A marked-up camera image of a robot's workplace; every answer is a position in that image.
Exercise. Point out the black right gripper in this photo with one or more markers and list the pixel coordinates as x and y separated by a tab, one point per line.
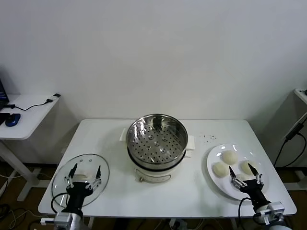
253	190

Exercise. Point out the glass pot lid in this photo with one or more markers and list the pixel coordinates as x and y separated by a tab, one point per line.
103	172

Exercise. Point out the large white plate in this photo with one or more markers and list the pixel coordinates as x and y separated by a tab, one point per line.
223	185

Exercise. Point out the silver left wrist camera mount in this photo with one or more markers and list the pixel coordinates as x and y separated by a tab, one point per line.
62	220

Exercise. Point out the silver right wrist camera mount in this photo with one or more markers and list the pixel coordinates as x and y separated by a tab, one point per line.
271	212

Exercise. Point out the white desk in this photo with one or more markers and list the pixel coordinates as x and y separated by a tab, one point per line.
301	95

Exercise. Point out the dark laptop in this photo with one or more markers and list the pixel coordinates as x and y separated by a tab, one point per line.
2	93

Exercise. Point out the white side table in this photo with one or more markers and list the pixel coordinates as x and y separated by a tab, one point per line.
28	119

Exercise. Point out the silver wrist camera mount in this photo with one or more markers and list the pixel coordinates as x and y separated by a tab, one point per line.
271	212
62	220

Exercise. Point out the flat black device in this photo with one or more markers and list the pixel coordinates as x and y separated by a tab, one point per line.
3	117

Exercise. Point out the scattered dark crumbs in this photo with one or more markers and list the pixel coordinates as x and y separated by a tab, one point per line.
212	137

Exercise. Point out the stainless steel steamer basket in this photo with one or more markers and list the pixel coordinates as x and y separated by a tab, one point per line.
139	134

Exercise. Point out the steel steamer pot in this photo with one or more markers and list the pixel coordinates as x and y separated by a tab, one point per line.
153	175

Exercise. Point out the blue computer mouse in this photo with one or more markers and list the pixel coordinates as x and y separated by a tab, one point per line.
13	119

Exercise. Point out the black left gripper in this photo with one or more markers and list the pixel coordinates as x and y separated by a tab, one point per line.
78	191

